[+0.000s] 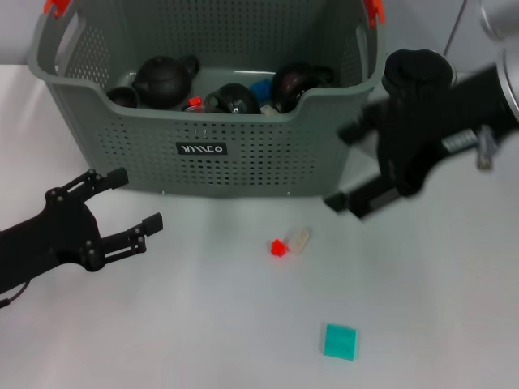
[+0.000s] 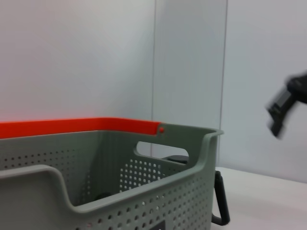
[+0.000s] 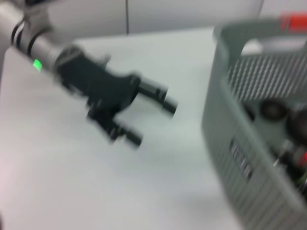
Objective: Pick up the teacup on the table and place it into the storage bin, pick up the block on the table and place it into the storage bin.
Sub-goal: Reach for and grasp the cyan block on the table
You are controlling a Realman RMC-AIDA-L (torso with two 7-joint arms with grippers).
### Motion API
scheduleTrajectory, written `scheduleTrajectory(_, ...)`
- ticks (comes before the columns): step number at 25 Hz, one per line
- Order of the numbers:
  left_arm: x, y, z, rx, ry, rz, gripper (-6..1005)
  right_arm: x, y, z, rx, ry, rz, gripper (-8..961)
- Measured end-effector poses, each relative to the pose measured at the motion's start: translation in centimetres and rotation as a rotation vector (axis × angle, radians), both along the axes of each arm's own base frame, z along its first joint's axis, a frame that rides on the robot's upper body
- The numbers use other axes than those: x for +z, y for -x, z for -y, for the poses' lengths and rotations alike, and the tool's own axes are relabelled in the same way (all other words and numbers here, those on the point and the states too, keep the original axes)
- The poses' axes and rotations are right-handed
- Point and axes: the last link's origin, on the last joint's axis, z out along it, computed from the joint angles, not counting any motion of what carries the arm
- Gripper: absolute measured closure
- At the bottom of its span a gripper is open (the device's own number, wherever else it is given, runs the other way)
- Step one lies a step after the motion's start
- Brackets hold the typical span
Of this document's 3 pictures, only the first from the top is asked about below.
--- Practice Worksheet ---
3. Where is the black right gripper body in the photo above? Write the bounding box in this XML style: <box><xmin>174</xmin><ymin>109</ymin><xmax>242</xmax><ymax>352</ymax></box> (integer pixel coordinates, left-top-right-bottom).
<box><xmin>376</xmin><ymin>64</ymin><xmax>519</xmax><ymax>198</ymax></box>

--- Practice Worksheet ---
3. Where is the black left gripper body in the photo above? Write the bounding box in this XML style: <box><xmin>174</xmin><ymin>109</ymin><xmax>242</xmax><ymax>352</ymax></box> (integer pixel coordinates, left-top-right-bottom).
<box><xmin>0</xmin><ymin>186</ymin><xmax>101</xmax><ymax>297</ymax></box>

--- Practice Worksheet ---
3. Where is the blue square toy brick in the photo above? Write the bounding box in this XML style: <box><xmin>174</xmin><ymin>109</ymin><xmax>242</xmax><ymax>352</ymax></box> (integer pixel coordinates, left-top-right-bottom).
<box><xmin>249</xmin><ymin>77</ymin><xmax>272</xmax><ymax>100</ymax></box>

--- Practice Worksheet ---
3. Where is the teal square toy brick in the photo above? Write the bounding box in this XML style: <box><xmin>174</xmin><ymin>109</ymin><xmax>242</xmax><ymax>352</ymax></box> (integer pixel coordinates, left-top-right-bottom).
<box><xmin>322</xmin><ymin>323</ymin><xmax>360</xmax><ymax>360</ymax></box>

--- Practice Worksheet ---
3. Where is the small black clay teacup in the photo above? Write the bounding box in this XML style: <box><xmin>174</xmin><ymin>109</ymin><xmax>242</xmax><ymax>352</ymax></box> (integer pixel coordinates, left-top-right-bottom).
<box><xmin>106</xmin><ymin>84</ymin><xmax>142</xmax><ymax>109</ymax></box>

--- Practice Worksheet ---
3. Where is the grey perforated storage basket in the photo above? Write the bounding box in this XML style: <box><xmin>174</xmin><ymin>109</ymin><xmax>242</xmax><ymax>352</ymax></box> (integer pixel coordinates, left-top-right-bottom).
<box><xmin>28</xmin><ymin>0</ymin><xmax>386</xmax><ymax>199</ymax></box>

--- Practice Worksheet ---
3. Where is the glass pitcher with black lid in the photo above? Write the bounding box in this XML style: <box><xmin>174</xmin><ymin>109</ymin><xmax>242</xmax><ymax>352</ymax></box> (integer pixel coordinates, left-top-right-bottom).
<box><xmin>356</xmin><ymin>47</ymin><xmax>459</xmax><ymax>163</ymax></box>

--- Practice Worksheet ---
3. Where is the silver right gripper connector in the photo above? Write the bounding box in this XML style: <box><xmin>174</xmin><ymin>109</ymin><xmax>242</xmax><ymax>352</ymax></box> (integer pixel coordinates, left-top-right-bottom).
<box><xmin>474</xmin><ymin>124</ymin><xmax>499</xmax><ymax>170</ymax></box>

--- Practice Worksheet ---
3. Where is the black clay teapot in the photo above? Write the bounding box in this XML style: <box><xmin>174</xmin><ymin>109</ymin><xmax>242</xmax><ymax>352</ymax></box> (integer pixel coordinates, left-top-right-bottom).
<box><xmin>131</xmin><ymin>53</ymin><xmax>201</xmax><ymax>109</ymax></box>

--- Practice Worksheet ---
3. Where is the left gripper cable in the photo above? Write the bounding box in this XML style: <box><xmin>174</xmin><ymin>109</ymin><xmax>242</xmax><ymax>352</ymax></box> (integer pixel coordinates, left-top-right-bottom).
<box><xmin>0</xmin><ymin>279</ymin><xmax>30</xmax><ymax>310</ymax></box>

